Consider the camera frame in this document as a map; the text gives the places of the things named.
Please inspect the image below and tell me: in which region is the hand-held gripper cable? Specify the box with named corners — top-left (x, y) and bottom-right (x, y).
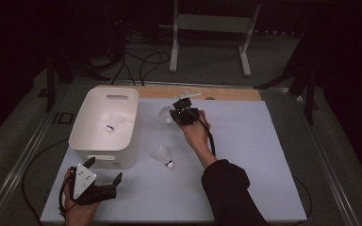
top-left (58, 166), bottom-right (78, 218)
top-left (194, 107), bottom-right (313, 220)

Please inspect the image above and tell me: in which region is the person's right hand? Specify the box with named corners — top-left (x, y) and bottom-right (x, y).
top-left (181, 109), bottom-right (212, 153)

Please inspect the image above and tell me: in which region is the white metal stand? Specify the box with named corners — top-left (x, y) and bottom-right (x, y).
top-left (159, 0), bottom-right (262, 78)

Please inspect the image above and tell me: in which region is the black stand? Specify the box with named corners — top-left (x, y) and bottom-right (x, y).
top-left (254, 31), bottom-right (320, 126)
top-left (45, 55), bottom-right (111, 113)

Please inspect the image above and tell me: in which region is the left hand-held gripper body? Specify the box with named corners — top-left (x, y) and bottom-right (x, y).
top-left (70, 163), bottom-right (118, 206)

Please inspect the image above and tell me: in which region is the black floor cable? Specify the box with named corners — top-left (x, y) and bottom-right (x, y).
top-left (21, 137), bottom-right (71, 224)

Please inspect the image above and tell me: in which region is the black cable tangle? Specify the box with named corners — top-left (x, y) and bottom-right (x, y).
top-left (111, 31), bottom-right (172, 87)

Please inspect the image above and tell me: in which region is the person's left hand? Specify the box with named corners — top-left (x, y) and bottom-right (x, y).
top-left (63, 169), bottom-right (100, 226)

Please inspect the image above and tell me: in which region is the white table cover sheet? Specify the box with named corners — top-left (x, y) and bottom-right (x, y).
top-left (40, 97), bottom-right (308, 224)

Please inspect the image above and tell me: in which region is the left hand-held gripper cable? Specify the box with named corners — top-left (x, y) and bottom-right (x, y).
top-left (58, 166), bottom-right (78, 218)

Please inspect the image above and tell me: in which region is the white feather shuttlecock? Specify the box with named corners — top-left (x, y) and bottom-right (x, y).
top-left (102, 113), bottom-right (126, 134)
top-left (150, 144), bottom-right (175, 170)
top-left (157, 105), bottom-right (174, 125)

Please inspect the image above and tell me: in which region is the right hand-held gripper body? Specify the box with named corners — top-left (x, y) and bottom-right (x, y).
top-left (170, 90), bottom-right (203, 126)

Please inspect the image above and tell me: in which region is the right hand-held gripper cable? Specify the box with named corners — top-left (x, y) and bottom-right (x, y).
top-left (194, 107), bottom-right (313, 220)

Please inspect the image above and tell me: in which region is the white plastic storage bin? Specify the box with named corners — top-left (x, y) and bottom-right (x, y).
top-left (68, 87), bottom-right (140, 170)

